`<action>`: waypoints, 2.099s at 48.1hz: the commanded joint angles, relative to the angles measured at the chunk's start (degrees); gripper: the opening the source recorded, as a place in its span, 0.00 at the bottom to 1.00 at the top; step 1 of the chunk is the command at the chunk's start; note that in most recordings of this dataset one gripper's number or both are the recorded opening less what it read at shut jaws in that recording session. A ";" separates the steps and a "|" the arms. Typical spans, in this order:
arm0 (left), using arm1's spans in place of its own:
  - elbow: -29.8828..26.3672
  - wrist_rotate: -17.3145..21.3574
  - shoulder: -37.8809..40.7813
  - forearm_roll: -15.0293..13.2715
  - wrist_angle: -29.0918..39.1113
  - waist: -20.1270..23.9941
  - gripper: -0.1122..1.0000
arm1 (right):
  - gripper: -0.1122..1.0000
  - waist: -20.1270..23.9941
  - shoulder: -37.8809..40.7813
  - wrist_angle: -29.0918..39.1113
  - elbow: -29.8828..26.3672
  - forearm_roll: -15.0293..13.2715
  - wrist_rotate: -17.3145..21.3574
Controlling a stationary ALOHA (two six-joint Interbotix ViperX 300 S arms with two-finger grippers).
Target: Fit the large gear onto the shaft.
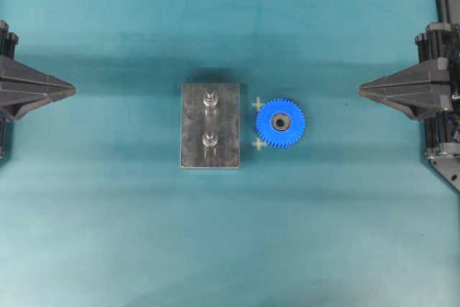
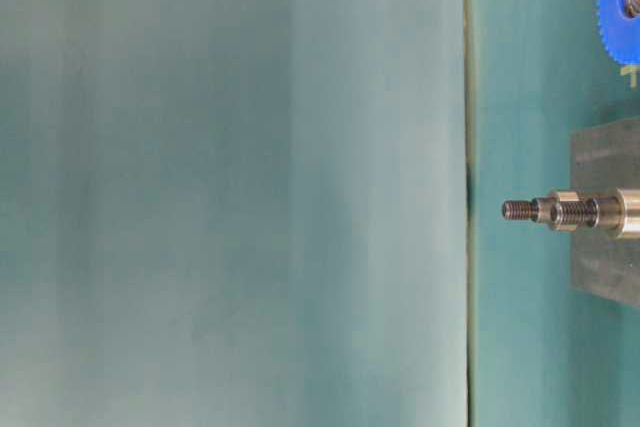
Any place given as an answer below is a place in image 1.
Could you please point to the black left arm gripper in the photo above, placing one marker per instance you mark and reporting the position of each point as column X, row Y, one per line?
column 14, row 105

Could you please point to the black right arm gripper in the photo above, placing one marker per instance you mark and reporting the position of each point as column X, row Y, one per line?
column 438, row 53

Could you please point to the large blue plastic gear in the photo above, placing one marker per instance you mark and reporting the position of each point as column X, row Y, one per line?
column 280, row 123

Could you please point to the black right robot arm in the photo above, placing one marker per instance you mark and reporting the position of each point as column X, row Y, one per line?
column 448, row 12

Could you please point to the upper steel shaft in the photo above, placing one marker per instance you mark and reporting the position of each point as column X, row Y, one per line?
column 210, row 99

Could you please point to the steel shaft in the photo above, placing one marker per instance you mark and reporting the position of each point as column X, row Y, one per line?
column 210, row 99
column 210, row 140

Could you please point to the lower steel shaft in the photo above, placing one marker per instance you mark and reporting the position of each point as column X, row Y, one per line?
column 210, row 140

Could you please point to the upper yellow cross marker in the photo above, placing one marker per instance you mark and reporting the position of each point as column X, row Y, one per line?
column 258, row 104

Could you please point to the yellow cross marker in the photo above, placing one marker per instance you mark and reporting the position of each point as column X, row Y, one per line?
column 258, row 104
column 258, row 144

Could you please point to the lower yellow cross marker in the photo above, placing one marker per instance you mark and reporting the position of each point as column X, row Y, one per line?
column 258, row 144

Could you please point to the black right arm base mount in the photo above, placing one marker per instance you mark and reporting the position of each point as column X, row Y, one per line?
column 447, row 166

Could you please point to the grey metal base plate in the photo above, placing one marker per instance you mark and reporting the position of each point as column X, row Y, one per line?
column 223, row 120

